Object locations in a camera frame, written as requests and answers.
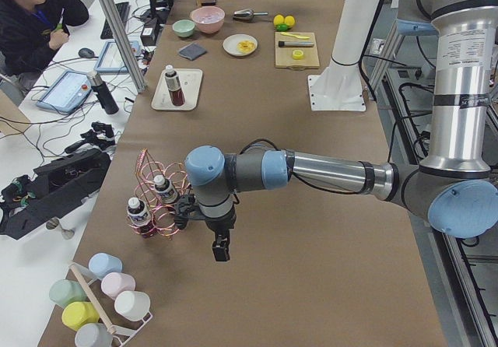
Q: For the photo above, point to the grey folded cloth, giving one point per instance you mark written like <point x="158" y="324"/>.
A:
<point x="192" y="51"/>

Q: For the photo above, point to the green lime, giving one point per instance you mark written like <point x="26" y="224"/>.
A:
<point x="282" y="27"/>

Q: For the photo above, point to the black thermos bottle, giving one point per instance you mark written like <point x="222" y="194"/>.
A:
<point x="102" y="92"/>

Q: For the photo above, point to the metal scoop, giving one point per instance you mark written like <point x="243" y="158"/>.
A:
<point x="247" y="15"/>

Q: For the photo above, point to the braided glazed donut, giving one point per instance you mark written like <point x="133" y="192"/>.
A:
<point x="246" y="46"/>

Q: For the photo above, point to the bamboo cutting board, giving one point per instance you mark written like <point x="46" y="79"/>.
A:
<point x="283" y="55"/>

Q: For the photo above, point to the aluminium frame post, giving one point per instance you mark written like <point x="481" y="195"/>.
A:
<point x="122" y="41"/>

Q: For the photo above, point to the yellow cup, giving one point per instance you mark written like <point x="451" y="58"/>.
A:
<point x="79" y="313"/>

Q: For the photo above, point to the grey cup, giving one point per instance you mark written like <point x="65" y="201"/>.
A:
<point x="93" y="335"/>

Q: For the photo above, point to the dark drink bottle in rack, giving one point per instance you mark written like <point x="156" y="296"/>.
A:
<point x="140" y="218"/>

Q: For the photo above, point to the blue cup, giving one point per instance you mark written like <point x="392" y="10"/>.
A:
<point x="102" y="264"/>

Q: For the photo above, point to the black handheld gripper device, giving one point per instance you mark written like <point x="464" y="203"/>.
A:
<point x="100" y="135"/>

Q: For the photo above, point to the yellow plastic knife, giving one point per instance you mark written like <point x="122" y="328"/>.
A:
<point x="294" y="35"/>

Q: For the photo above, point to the copper wire bottle rack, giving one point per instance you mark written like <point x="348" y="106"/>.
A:
<point x="151" y="209"/>

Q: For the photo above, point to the cream rabbit tray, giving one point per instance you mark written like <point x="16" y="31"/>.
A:
<point x="188" y="81"/>

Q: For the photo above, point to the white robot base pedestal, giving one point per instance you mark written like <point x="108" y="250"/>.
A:
<point x="339" y="86"/>

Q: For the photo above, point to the steel cylinder black cap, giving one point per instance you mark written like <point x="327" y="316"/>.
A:
<point x="282" y="43"/>

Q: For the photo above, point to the green cup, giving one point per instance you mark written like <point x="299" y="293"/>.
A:
<point x="64" y="291"/>

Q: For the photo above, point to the green bowl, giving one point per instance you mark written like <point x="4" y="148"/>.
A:
<point x="183" y="28"/>

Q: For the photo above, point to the blue teach pendant tablet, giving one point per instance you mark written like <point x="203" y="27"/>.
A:
<point x="66" y="94"/>

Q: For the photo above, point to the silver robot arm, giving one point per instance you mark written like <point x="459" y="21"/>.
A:
<point x="450" y="188"/>

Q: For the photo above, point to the person in black jacket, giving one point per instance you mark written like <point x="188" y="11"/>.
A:
<point x="32" y="31"/>

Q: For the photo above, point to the cream round plate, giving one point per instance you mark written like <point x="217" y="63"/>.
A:
<point x="230" y="44"/>

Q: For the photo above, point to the pink cup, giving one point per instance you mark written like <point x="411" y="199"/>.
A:
<point x="115" y="283"/>

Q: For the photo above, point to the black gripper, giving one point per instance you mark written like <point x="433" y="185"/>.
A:
<point x="219" y="226"/>

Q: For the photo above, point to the pink bowl with ice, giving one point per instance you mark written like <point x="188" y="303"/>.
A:
<point x="208" y="19"/>

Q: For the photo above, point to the black computer mouse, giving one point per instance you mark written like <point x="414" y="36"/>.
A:
<point x="85" y="52"/>

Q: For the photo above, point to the yellow lemon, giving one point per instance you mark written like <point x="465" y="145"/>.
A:
<point x="290" y="21"/>
<point x="278" y="19"/>

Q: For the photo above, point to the black equipment case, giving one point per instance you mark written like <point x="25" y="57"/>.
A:
<point x="58" y="189"/>

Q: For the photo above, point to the black power adapter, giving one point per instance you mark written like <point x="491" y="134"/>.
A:
<point x="150" y="32"/>

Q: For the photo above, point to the half lemon slice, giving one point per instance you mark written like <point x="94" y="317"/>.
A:
<point x="298" y="54"/>

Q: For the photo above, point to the white cup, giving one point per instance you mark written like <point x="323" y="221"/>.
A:
<point x="132" y="305"/>

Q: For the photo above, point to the dark drink bottle on tray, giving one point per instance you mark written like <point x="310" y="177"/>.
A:
<point x="173" y="82"/>

